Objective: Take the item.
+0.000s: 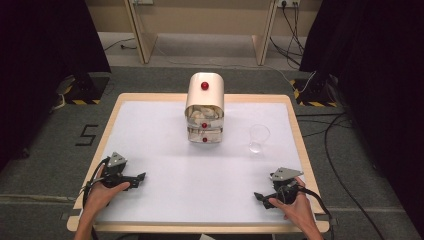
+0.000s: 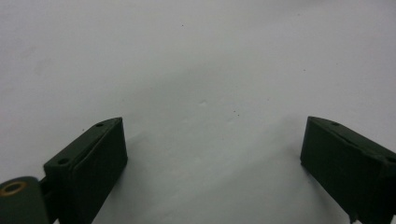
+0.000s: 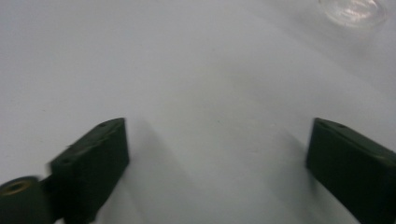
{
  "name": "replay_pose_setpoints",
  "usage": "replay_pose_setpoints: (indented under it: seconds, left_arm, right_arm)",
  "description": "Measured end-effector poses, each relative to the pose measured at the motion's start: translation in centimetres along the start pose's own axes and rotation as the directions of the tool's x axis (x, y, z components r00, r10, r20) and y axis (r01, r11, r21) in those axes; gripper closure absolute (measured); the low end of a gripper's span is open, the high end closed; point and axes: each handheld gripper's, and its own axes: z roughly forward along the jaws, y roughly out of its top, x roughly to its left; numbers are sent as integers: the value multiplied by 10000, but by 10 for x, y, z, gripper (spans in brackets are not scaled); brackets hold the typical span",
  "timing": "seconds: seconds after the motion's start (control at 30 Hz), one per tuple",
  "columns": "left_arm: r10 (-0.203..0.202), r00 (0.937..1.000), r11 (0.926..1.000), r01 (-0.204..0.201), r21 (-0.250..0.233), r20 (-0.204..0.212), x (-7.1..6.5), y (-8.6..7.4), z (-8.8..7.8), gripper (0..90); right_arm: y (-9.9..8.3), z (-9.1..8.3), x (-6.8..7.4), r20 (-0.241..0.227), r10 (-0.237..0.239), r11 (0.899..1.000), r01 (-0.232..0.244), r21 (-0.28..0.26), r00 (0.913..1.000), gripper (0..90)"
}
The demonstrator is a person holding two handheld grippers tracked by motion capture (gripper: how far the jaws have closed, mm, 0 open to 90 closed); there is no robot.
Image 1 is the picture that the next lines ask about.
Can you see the person's left hand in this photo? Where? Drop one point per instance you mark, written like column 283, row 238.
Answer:
column 101, row 196

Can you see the clear glass cup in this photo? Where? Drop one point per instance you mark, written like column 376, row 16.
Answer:
column 259, row 136

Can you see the cream drawer cabinet red knobs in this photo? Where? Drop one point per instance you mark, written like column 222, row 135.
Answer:
column 204, row 95

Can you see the white table mat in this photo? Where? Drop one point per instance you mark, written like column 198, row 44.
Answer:
column 186, row 180

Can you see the dark curtain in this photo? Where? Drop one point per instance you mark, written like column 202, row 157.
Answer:
column 383, row 66
column 36, row 66

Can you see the wooden frame leg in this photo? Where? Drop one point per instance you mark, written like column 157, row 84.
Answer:
column 141, row 36
column 265, row 36

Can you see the wooden table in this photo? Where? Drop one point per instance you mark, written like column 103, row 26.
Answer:
column 106, row 120

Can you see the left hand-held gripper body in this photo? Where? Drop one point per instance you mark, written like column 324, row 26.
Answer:
column 113, row 171

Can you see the white packets in cabinet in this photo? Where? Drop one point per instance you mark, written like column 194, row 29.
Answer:
column 203, row 112

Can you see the clear drawer with red knob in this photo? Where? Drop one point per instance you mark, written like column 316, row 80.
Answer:
column 210, row 125
column 211, row 136

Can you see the black stand base striped tape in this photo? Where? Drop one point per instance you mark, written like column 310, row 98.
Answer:
column 315, row 91
column 83, row 88

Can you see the person's right hand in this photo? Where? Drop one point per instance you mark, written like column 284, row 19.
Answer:
column 298, row 210

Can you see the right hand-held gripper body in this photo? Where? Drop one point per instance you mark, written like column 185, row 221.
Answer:
column 285, row 186

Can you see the white wall socket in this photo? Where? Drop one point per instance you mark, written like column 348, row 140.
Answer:
column 288, row 2

